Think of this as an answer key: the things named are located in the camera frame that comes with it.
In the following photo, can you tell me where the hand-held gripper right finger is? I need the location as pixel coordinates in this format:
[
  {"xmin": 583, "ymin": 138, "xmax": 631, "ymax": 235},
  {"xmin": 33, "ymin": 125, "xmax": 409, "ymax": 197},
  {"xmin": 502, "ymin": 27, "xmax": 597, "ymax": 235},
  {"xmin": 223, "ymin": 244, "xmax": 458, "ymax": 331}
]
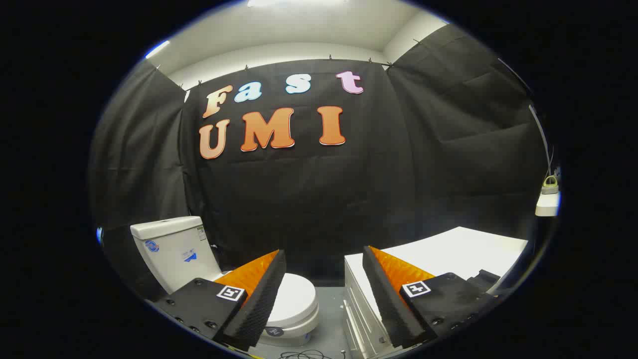
[{"xmin": 361, "ymin": 245, "xmax": 501, "ymax": 350}]

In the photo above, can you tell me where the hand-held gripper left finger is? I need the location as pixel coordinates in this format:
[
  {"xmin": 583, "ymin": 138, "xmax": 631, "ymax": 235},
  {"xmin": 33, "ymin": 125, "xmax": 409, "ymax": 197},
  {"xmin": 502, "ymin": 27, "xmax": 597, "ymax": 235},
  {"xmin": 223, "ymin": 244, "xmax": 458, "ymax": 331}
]
[{"xmin": 150, "ymin": 249, "xmax": 288, "ymax": 352}]

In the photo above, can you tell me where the white toilet lid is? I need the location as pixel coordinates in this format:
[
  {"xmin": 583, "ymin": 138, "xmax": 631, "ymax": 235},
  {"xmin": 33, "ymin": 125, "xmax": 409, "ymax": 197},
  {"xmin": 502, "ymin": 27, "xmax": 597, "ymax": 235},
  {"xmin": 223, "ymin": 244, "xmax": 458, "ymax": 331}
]
[{"xmin": 267, "ymin": 272, "xmax": 319, "ymax": 330}]

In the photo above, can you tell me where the white toilet body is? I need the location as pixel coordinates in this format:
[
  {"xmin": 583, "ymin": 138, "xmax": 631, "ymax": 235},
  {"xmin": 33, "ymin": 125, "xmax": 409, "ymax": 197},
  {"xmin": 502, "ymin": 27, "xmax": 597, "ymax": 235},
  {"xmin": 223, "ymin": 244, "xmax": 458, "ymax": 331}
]
[{"xmin": 130, "ymin": 216, "xmax": 320, "ymax": 348}]

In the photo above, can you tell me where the white toilet tank cover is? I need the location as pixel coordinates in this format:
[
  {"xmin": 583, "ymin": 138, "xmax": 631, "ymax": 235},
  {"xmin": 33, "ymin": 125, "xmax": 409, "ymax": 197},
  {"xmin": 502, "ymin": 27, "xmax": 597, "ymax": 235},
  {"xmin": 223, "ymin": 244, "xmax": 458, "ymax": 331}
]
[{"xmin": 130, "ymin": 216, "xmax": 203, "ymax": 241}]

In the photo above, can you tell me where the white drawer cabinet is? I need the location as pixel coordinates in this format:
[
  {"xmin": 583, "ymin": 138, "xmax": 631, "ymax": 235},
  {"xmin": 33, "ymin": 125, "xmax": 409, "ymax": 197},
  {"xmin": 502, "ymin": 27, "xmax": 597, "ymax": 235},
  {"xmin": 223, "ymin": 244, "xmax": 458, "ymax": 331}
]
[{"xmin": 344, "ymin": 227, "xmax": 529, "ymax": 359}]

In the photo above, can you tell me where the small black object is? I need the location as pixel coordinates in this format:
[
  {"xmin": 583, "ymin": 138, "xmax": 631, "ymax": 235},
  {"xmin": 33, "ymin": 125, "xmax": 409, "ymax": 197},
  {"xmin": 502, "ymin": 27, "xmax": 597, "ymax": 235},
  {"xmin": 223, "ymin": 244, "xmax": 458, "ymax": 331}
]
[{"xmin": 466, "ymin": 269, "xmax": 500, "ymax": 295}]

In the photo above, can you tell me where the black backdrop cloth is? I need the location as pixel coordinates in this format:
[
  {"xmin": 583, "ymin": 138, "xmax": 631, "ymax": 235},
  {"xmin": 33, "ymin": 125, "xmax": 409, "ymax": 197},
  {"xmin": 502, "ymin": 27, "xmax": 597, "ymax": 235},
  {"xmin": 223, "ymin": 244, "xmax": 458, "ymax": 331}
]
[{"xmin": 90, "ymin": 24, "xmax": 549, "ymax": 287}]

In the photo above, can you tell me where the white side shelf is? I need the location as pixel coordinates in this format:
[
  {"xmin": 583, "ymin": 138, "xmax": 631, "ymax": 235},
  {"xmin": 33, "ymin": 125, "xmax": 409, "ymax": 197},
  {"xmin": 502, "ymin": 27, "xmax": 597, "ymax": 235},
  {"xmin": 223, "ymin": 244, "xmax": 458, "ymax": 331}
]
[{"xmin": 535, "ymin": 192, "xmax": 561, "ymax": 217}]

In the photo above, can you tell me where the ceiling light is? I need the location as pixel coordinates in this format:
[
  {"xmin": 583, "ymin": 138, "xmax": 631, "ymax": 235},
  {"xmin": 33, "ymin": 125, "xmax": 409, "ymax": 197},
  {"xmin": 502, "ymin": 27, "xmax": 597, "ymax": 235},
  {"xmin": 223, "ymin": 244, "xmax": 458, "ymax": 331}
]
[{"xmin": 145, "ymin": 40, "xmax": 170, "ymax": 59}]

